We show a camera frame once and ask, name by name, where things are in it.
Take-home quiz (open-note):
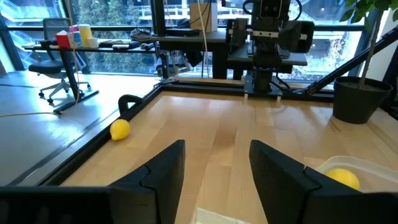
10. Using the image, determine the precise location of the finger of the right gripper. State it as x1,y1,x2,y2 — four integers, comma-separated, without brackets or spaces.
279,20,315,54
226,17,249,52

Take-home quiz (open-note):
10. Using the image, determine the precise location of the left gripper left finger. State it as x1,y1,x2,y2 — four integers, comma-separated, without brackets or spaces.
0,139,187,224

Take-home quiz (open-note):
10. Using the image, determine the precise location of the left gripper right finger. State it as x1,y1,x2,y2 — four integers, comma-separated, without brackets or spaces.
248,139,398,224

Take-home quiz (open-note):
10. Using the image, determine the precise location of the yellow lemon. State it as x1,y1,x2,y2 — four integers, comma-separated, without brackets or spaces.
325,167,361,191
109,118,132,142

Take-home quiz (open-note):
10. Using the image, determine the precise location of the clear plastic tupperware container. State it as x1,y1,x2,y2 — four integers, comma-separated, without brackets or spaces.
314,155,398,194

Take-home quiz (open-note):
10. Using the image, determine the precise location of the cardboard box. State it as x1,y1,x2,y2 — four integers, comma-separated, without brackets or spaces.
189,2,218,34

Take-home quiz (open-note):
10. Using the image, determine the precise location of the black diagonal strut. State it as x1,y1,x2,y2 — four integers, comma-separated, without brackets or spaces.
306,26,398,95

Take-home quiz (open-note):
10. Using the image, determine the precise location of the black flat device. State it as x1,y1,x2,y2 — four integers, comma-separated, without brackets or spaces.
166,27,201,37

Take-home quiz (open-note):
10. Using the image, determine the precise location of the potted green plant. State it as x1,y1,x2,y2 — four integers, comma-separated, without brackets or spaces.
331,0,398,124

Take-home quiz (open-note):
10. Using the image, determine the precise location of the dark bundled bag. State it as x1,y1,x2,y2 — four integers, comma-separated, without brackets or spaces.
130,27,153,42

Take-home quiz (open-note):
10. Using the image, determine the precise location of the black side table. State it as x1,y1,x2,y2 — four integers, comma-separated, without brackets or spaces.
23,40,159,116

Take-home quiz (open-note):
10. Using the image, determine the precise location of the yellow canister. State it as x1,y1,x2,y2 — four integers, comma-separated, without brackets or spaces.
77,24,93,47

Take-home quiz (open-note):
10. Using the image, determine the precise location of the grey office chair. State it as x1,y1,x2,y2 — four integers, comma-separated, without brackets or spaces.
27,17,93,105

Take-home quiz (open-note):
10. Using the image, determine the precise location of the white blue carton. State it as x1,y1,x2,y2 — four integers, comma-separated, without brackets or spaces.
67,30,83,49

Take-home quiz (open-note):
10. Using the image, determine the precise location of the red cup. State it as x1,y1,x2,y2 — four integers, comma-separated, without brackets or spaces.
55,30,72,49

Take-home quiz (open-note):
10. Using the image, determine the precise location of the white cable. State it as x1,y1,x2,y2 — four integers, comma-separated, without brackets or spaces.
196,0,210,78

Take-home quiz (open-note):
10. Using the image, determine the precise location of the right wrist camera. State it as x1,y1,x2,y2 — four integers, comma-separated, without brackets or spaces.
259,0,283,19

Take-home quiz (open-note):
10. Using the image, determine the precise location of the black aluminium table frame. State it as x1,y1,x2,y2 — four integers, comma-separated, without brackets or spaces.
9,76,336,187

